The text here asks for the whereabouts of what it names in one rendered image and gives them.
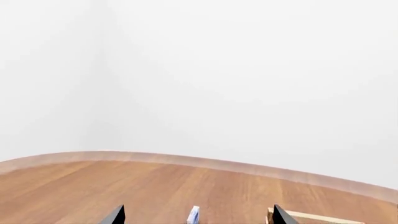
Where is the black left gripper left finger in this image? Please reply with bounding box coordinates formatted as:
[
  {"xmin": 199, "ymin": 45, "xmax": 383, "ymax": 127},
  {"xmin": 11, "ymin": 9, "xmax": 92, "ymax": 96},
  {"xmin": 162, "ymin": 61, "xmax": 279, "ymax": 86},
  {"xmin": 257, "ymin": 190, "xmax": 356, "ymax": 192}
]
[{"xmin": 101, "ymin": 204, "xmax": 126, "ymax": 224}]

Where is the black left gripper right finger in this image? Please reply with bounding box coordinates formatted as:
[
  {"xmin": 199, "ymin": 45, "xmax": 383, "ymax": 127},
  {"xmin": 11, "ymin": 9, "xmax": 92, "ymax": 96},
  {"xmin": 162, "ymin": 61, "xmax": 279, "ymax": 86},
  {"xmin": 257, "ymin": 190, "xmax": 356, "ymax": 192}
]
[{"xmin": 272, "ymin": 203, "xmax": 300, "ymax": 224}]

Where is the light wooden tray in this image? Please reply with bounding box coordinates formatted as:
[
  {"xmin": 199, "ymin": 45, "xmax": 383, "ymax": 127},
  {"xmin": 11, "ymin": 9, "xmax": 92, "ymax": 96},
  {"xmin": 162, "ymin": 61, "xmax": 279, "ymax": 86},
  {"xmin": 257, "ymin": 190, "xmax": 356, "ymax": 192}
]
[{"xmin": 265, "ymin": 207, "xmax": 367, "ymax": 224}]

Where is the blue and white butter box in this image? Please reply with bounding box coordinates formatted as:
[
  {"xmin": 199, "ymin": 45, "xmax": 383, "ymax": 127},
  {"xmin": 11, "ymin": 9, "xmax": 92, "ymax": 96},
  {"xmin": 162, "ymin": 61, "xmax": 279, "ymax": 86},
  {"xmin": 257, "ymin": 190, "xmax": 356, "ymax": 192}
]
[{"xmin": 186, "ymin": 205, "xmax": 201, "ymax": 224}]

